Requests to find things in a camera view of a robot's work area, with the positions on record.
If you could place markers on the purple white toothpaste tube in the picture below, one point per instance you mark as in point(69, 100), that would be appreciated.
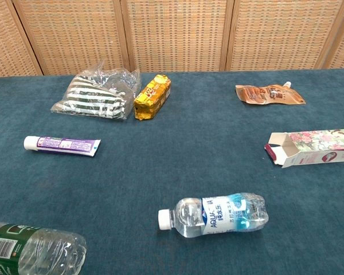
point(63, 144)

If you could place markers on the floral toothpaste carton box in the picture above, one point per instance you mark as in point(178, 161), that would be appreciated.
point(312, 143)

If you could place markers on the teal carpet table cover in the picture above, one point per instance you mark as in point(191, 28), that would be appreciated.
point(172, 160)

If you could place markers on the yellow foil snack pack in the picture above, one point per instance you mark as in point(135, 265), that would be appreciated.
point(152, 96)

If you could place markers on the clear bottle blue white label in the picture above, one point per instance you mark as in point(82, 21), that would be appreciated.
point(212, 215)

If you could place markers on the striped cloth in plastic bag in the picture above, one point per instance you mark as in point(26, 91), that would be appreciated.
point(91, 97)

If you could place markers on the brown spout pouch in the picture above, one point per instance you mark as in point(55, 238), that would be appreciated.
point(263, 94)

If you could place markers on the woven bamboo folding screen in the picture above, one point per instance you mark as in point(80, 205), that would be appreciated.
point(177, 34)

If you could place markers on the clear bottle green label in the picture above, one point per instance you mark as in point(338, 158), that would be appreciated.
point(31, 249)

